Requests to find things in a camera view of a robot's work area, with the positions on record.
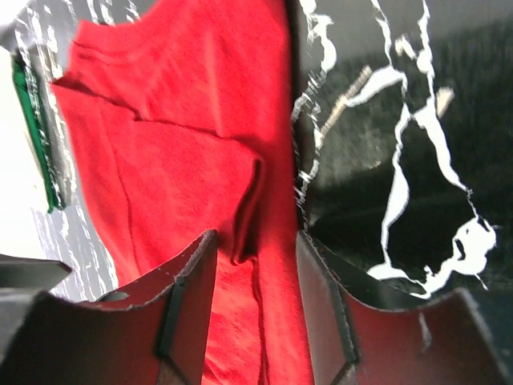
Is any folded white t shirt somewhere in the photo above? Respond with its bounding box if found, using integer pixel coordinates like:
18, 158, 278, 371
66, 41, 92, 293
1, 48, 48, 259

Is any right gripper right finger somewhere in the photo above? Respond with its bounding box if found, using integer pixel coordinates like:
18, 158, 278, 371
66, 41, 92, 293
296, 232, 512, 384

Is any red t shirt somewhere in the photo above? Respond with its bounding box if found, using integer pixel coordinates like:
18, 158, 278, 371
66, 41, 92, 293
52, 1, 313, 384

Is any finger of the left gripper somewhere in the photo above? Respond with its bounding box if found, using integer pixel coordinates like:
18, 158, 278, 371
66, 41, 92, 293
1, 254, 72, 293

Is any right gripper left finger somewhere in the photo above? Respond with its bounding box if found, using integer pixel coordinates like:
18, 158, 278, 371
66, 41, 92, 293
1, 230, 217, 384

